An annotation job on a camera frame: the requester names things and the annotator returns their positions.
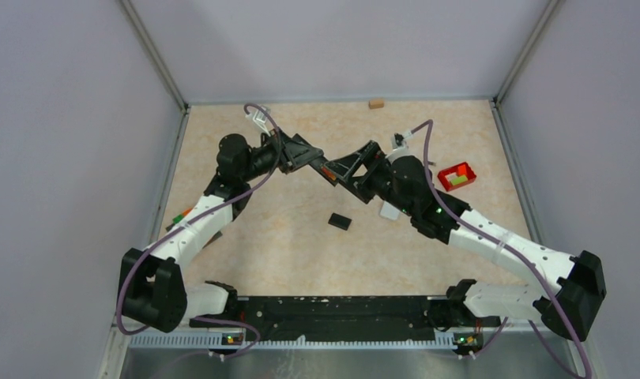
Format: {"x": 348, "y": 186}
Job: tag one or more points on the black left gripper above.
{"x": 301, "y": 153}

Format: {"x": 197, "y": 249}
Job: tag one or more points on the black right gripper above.
{"x": 372, "y": 158}

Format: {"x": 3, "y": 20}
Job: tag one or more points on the black remote control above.
{"x": 319, "y": 165}

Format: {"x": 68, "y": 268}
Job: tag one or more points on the orange battery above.
{"x": 327, "y": 173}

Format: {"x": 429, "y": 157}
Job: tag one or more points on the black battery cover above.
{"x": 339, "y": 221}

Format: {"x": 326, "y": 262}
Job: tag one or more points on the white remote control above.
{"x": 389, "y": 211}

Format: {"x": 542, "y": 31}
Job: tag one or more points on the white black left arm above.
{"x": 151, "y": 284}

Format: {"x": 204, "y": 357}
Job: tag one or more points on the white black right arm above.
{"x": 563, "y": 290}

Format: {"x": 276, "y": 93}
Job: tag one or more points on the small wooden block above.
{"x": 376, "y": 104}

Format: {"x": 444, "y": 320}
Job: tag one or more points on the red plastic bin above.
{"x": 445, "y": 175}

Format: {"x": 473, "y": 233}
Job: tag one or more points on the green block in bin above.
{"x": 459, "y": 180}

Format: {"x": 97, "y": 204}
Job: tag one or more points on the orange green object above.
{"x": 181, "y": 216}

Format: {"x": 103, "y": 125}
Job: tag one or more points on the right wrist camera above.
{"x": 399, "y": 142}

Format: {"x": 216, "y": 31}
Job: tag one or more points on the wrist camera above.
{"x": 399, "y": 142}
{"x": 259, "y": 118}

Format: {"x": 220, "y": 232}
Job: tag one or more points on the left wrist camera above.
{"x": 259, "y": 118}

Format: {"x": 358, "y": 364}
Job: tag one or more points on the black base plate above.
{"x": 295, "y": 313}

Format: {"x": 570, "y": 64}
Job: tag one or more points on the aluminium frame rail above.
{"x": 229, "y": 339}

